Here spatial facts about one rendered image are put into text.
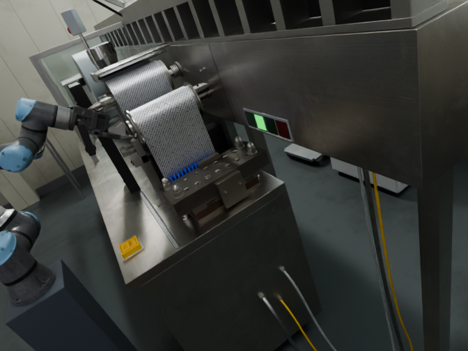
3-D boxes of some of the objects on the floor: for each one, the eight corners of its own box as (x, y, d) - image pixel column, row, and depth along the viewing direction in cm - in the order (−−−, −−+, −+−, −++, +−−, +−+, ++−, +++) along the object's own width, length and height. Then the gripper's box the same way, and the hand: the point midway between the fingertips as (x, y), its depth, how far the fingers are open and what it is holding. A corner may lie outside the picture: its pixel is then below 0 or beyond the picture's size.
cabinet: (120, 202, 355) (77, 133, 313) (171, 173, 374) (137, 105, 332) (223, 409, 148) (137, 288, 106) (326, 321, 167) (288, 189, 125)
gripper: (74, 107, 105) (138, 122, 116) (72, 103, 113) (133, 118, 124) (69, 132, 106) (134, 145, 118) (67, 127, 114) (128, 139, 126)
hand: (128, 138), depth 121 cm, fingers closed, pressing on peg
